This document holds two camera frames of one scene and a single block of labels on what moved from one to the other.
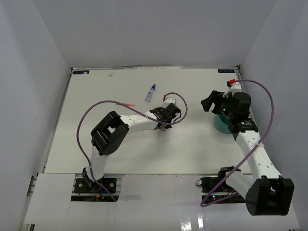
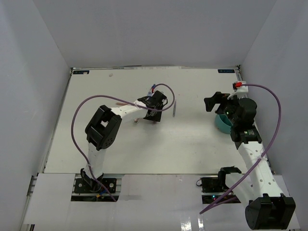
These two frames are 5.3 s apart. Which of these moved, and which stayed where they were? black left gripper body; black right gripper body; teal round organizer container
Moved: black left gripper body
Stayed: black right gripper body; teal round organizer container
